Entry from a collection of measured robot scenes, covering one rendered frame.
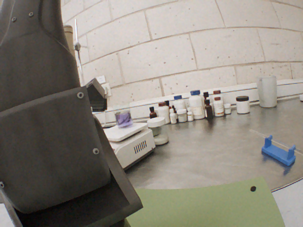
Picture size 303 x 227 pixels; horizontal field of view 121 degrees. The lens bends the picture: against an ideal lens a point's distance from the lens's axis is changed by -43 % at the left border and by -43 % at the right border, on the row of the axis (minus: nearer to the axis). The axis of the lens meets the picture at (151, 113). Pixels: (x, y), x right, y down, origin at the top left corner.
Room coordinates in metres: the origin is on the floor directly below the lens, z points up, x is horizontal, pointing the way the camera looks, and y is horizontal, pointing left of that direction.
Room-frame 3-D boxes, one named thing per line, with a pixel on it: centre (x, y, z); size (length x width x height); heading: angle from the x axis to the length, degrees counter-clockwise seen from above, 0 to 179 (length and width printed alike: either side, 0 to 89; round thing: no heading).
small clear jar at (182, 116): (0.67, -0.14, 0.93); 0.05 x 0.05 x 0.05
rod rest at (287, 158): (0.20, -0.26, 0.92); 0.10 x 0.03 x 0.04; 4
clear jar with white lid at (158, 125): (0.48, -0.01, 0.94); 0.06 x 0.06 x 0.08
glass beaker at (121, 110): (0.43, 0.08, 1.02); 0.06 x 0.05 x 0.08; 69
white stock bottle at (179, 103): (0.73, -0.14, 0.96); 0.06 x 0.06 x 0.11
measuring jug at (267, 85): (0.56, -0.59, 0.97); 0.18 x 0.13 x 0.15; 107
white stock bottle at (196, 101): (0.67, -0.22, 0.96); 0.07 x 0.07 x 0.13
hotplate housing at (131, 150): (0.39, 0.11, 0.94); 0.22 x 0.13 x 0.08; 138
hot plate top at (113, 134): (0.41, 0.10, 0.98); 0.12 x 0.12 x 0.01; 48
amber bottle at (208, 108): (0.62, -0.25, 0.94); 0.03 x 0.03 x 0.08
